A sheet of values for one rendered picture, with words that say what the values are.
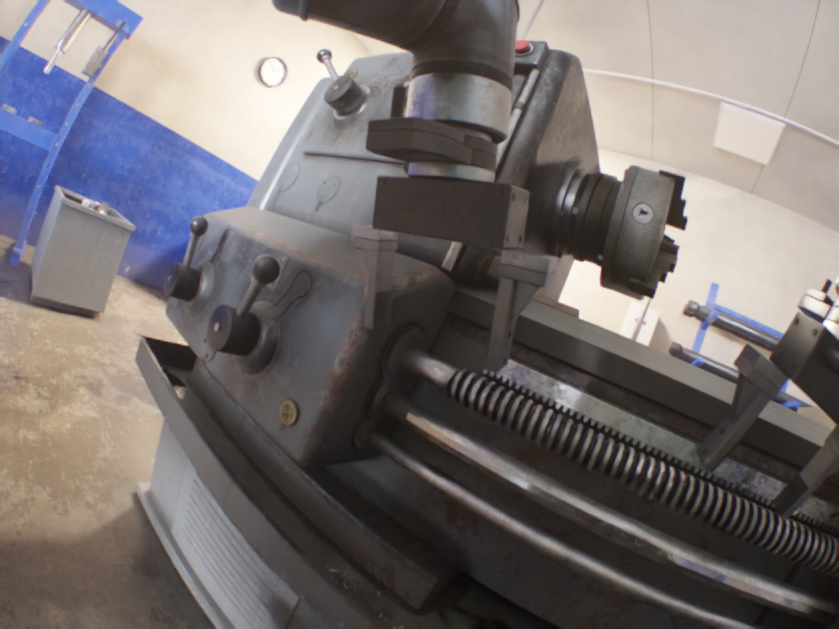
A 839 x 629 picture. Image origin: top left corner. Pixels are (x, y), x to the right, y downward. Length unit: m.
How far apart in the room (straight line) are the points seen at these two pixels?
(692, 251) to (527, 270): 3.83
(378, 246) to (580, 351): 0.26
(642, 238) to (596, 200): 0.12
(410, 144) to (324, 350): 0.26
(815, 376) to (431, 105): 0.37
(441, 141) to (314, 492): 0.51
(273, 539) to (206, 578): 0.44
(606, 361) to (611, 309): 3.36
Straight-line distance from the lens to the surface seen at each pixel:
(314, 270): 0.47
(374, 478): 0.59
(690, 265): 4.03
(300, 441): 0.44
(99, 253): 2.24
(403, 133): 0.26
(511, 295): 0.30
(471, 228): 0.30
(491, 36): 0.33
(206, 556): 0.89
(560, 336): 0.47
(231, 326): 0.47
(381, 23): 0.30
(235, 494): 0.55
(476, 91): 0.31
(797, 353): 0.34
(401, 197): 0.33
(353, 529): 0.57
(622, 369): 0.46
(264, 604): 0.75
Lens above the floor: 0.76
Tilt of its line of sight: 1 degrees up
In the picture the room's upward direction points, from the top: 25 degrees clockwise
